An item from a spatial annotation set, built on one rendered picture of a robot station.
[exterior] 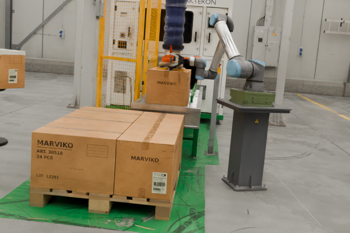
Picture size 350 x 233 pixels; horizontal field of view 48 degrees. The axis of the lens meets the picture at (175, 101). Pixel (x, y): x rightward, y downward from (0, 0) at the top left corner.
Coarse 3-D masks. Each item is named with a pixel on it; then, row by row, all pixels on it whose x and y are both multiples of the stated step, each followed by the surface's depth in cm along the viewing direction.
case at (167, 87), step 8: (152, 72) 392; (160, 72) 392; (168, 72) 391; (176, 72) 390; (184, 72) 389; (152, 80) 394; (160, 80) 393; (168, 80) 392; (176, 80) 391; (184, 80) 390; (152, 88) 395; (160, 88) 394; (168, 88) 393; (176, 88) 392; (184, 88) 391; (152, 96) 396; (160, 96) 395; (168, 96) 394; (176, 96) 393; (184, 96) 392; (160, 104) 396; (168, 104) 395; (176, 104) 394; (184, 104) 393
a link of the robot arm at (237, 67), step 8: (216, 16) 362; (224, 16) 367; (216, 24) 361; (224, 24) 359; (224, 32) 353; (224, 40) 349; (232, 40) 349; (224, 48) 347; (232, 48) 342; (232, 56) 336; (240, 56) 335; (232, 64) 330; (240, 64) 328; (248, 64) 332; (232, 72) 330; (240, 72) 328; (248, 72) 332
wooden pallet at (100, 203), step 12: (180, 168) 388; (36, 192) 278; (48, 192) 277; (60, 192) 276; (72, 192) 276; (84, 192) 275; (36, 204) 279; (96, 204) 275; (108, 204) 275; (156, 204) 272; (168, 204) 271; (156, 216) 273; (168, 216) 272
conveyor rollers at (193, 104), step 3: (198, 90) 598; (195, 93) 563; (189, 96) 527; (195, 96) 527; (189, 99) 492; (195, 99) 500; (144, 102) 442; (189, 102) 465; (192, 102) 466; (195, 102) 473; (189, 105) 447; (192, 105) 447; (195, 105) 447
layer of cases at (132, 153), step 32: (64, 128) 288; (96, 128) 296; (128, 128) 304; (160, 128) 312; (32, 160) 275; (64, 160) 273; (96, 160) 271; (128, 160) 269; (160, 160) 267; (96, 192) 274; (128, 192) 272; (160, 192) 271
